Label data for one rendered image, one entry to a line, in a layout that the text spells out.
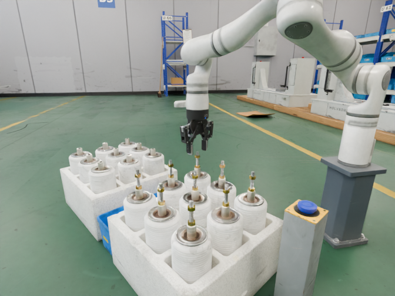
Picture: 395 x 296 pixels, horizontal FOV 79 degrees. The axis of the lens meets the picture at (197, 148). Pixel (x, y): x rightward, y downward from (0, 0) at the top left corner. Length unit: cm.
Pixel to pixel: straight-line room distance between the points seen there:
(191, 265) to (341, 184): 61
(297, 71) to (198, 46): 335
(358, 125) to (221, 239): 58
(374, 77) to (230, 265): 68
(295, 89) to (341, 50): 333
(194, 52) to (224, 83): 658
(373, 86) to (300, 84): 318
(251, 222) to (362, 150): 46
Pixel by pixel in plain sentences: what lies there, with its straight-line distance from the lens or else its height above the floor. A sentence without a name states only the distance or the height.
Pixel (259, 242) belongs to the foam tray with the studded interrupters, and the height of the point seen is 18.
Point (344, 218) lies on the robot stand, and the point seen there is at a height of 11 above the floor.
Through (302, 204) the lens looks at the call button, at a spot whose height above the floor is 33.
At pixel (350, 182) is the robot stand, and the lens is 96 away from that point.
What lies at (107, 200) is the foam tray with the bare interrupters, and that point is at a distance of 96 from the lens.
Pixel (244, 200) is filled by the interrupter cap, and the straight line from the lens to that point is 72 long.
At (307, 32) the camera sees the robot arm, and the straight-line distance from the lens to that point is 61.
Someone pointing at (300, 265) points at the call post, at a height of 19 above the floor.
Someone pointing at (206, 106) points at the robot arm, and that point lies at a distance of 78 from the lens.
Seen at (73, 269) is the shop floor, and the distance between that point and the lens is 96.
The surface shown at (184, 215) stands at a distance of 71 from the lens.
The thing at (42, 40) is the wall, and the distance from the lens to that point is 736.
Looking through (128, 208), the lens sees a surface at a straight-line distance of 73.
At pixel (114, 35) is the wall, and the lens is 702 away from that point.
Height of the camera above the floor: 61
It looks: 18 degrees down
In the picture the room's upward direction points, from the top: straight up
